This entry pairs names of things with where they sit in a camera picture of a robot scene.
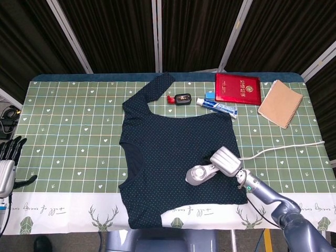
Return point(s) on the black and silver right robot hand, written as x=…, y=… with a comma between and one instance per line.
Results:
x=225, y=162

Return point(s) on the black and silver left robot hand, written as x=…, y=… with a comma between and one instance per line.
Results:
x=6, y=178

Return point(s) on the white handheld steamer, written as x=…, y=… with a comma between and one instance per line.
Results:
x=197, y=176

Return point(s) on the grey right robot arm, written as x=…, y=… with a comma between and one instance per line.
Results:
x=275, y=199

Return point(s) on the white and blue toothpaste tube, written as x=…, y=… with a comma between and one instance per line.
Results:
x=218, y=106

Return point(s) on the dark blue dotted shirt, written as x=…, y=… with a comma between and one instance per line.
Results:
x=168, y=147

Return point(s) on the small blue and white box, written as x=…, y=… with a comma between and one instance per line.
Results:
x=210, y=95

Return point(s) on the red hardcover certificate folder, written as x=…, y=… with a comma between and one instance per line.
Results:
x=236, y=89

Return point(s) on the black shoe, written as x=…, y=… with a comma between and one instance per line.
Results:
x=42, y=244

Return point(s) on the green grid print tablecloth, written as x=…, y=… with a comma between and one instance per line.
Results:
x=65, y=131

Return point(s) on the small black red device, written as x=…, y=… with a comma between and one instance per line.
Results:
x=183, y=99

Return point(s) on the brown spiral notebook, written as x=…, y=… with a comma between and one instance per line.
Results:
x=281, y=103

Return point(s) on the grey robot torso base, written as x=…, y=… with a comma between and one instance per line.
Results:
x=157, y=241

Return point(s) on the dark brown pleated curtain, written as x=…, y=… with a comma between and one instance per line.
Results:
x=113, y=34
x=283, y=34
x=194, y=34
x=23, y=39

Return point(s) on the white shelf frame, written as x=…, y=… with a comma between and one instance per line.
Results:
x=11, y=98

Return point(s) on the white partition post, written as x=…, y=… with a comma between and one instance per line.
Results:
x=157, y=36
x=233, y=36
x=320, y=61
x=71, y=36

